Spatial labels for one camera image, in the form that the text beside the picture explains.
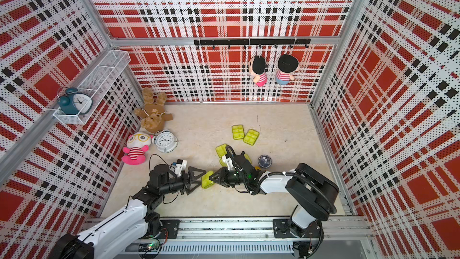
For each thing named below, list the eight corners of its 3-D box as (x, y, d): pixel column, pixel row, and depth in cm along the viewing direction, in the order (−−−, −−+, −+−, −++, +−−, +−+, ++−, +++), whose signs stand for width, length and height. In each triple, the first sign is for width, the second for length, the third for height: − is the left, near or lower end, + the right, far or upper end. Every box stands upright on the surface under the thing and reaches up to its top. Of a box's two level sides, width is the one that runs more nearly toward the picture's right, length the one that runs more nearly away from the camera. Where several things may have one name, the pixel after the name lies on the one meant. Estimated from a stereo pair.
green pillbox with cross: (215, 157, 98) (215, 156, 96) (216, 145, 103) (216, 143, 101) (226, 157, 98) (226, 156, 96) (227, 145, 103) (226, 143, 101)
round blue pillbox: (258, 167, 94) (258, 165, 92) (257, 157, 98) (257, 154, 96) (271, 167, 94) (272, 165, 92) (270, 157, 98) (271, 154, 96)
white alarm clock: (150, 153, 99) (147, 149, 95) (157, 133, 107) (155, 129, 104) (175, 153, 98) (173, 149, 95) (180, 133, 107) (179, 128, 104)
